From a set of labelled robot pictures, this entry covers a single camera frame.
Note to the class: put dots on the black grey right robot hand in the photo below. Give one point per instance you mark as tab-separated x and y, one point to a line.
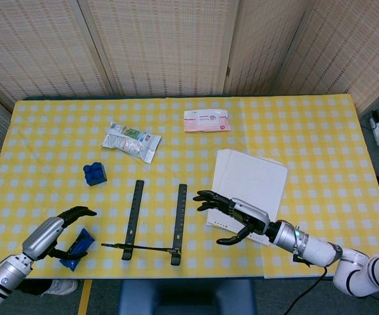
248	213

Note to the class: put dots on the black grey left robot hand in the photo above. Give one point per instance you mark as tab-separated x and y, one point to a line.
42	236

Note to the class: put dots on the black folding laptop stand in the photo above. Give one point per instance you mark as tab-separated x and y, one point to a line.
133	216

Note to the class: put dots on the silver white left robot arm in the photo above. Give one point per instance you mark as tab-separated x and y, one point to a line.
2	282

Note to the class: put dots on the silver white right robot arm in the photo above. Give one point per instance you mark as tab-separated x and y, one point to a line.
314	247

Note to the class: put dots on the stack of lined paper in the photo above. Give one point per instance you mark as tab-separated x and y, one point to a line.
251	183

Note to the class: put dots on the blue foil snack packet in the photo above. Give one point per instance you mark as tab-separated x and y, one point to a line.
83	241

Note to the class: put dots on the white grey sneaker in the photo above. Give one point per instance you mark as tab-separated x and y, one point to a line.
60	287

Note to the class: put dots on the blue toy building block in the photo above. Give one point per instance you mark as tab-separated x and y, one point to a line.
94	174

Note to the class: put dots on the yellow white checkered tablecloth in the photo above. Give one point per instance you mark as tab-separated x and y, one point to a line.
176	157

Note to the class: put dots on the pink wet wipes pack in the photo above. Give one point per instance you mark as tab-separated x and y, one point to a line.
207	120

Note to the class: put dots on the blue seat base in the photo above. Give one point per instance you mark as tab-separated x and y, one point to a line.
186	297

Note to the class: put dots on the white printed snack packet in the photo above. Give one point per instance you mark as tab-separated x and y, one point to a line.
130	142

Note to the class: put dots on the beige woven folding screen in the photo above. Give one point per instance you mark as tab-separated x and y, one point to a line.
163	46

